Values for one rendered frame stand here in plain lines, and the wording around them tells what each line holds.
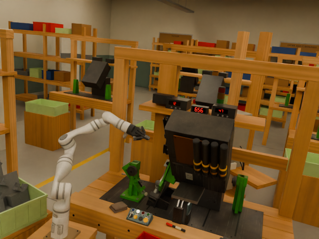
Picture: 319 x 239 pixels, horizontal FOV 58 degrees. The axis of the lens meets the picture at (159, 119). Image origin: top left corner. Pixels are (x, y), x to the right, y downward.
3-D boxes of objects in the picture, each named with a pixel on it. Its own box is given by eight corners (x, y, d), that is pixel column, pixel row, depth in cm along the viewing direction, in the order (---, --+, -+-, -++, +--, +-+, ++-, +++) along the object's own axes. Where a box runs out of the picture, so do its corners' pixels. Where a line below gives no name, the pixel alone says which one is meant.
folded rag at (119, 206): (114, 214, 188) (115, 209, 187) (108, 207, 194) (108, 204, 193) (127, 209, 194) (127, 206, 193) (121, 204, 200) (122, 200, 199)
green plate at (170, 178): (170, 191, 192) (181, 165, 185) (159, 185, 194) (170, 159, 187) (175, 184, 203) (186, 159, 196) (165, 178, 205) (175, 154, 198)
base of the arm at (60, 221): (62, 241, 163) (64, 215, 159) (48, 236, 165) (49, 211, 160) (70, 231, 172) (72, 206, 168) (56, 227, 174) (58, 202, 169)
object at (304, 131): (292, 218, 204) (323, 82, 180) (108, 170, 253) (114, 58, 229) (291, 212, 213) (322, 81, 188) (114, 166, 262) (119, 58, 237)
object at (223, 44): (284, 128, 804) (301, 46, 747) (182, 110, 916) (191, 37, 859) (284, 124, 853) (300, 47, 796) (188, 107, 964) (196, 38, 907)
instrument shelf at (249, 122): (263, 132, 187) (265, 126, 186) (138, 109, 217) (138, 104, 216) (265, 123, 210) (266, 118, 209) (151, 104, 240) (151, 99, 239)
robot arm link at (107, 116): (124, 118, 195) (125, 123, 203) (104, 108, 197) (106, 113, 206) (118, 126, 193) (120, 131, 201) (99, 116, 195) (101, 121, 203)
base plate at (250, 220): (260, 250, 169) (261, 247, 168) (98, 200, 205) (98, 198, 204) (263, 214, 207) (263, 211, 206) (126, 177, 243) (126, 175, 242)
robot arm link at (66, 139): (90, 116, 199) (96, 125, 204) (55, 137, 194) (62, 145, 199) (94, 122, 192) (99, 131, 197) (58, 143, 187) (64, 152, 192)
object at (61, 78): (81, 120, 706) (83, 23, 649) (8, 104, 798) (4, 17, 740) (94, 116, 755) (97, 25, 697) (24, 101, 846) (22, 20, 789)
